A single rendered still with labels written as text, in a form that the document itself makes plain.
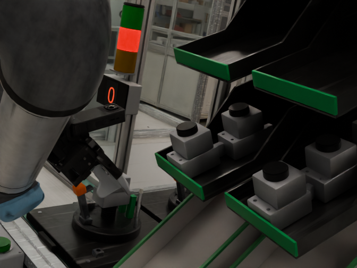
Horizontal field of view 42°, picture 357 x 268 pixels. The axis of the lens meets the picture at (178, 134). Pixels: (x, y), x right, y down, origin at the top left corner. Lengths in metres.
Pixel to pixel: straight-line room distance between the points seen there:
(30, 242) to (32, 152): 0.39
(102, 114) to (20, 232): 0.29
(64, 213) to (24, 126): 0.53
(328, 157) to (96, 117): 0.43
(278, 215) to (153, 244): 0.28
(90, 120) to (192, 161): 0.25
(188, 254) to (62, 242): 0.27
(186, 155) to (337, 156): 0.20
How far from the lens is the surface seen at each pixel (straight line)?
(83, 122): 0.83
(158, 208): 1.11
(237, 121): 0.66
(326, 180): 0.59
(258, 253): 0.69
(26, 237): 0.95
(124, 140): 1.15
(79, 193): 0.90
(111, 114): 0.85
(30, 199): 0.72
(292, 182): 0.55
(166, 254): 0.78
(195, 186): 0.62
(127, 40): 1.08
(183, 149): 0.64
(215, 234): 0.75
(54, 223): 0.98
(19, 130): 0.52
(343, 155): 0.59
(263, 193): 0.56
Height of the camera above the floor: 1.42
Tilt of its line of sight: 15 degrees down
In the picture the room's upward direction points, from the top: 11 degrees clockwise
